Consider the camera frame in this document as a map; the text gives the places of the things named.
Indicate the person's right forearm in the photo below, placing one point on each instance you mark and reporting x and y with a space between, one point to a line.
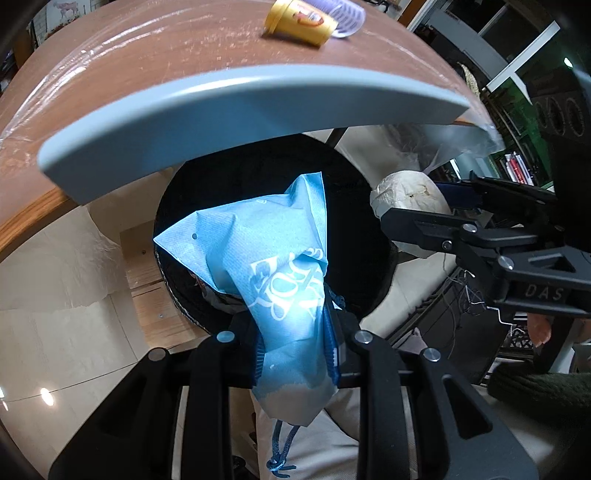
535 387

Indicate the dark chair with cream cloth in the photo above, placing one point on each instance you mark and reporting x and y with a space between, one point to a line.
472 81

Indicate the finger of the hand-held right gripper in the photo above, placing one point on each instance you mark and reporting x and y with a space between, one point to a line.
461 196
415 226

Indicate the small purple hair roller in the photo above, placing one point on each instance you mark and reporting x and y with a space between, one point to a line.
351 18

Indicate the row of books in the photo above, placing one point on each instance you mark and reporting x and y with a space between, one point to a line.
519 168

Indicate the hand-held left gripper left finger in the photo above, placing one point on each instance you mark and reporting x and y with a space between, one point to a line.
210 369

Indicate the yellow plastic cup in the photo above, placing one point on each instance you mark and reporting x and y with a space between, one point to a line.
300 21

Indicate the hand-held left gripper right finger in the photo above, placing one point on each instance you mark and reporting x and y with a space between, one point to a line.
333 350

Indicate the light wooden board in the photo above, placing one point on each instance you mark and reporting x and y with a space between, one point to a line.
143 277

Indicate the black mesh waste bin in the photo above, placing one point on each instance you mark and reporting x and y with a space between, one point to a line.
360 230

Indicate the person's right hand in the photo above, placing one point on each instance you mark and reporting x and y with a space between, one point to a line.
540 330

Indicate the clear plastic table cover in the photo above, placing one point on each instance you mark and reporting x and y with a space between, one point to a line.
138 41

